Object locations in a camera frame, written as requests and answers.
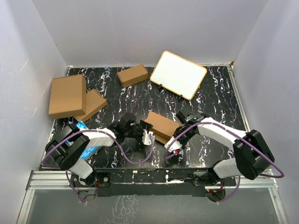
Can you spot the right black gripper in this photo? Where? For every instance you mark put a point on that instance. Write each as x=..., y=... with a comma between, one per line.
x=183, y=143

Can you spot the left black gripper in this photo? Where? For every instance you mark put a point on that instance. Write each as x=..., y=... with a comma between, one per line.
x=145, y=126

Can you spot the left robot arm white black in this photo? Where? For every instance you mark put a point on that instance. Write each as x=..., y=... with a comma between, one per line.
x=65, y=149

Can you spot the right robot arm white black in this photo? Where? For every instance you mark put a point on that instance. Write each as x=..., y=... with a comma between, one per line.
x=251, y=153

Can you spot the small cardboard box at back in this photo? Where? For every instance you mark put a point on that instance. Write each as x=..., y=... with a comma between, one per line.
x=132, y=75

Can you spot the flat cardboard box under large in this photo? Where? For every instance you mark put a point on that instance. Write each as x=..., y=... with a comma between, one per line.
x=94, y=103

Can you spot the large closed cardboard box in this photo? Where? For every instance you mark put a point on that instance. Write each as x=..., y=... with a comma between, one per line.
x=68, y=97

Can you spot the white board orange rim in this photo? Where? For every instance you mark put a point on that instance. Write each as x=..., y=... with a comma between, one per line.
x=178, y=75

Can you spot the colourful children's book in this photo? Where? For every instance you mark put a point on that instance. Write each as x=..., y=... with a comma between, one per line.
x=89, y=151

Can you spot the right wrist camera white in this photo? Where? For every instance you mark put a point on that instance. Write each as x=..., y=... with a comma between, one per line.
x=172, y=147

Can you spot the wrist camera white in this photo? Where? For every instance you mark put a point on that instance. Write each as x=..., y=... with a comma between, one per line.
x=148, y=137
x=172, y=147

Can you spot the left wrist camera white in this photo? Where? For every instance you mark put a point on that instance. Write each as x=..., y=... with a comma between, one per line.
x=148, y=137

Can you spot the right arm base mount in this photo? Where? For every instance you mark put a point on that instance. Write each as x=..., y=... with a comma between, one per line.
x=215, y=174

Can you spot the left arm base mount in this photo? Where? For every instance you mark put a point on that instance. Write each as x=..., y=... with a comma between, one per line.
x=95, y=180

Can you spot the aluminium frame rail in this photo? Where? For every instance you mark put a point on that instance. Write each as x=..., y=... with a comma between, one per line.
x=150, y=196

